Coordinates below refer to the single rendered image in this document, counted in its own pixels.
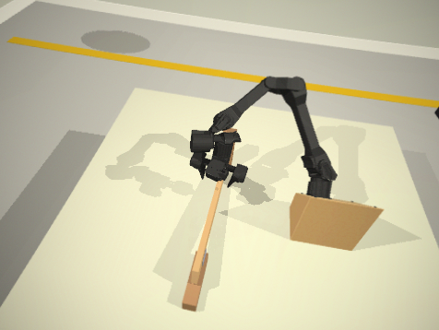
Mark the long brown wooden bar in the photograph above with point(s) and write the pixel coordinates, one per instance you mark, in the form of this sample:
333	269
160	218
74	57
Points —
205	235

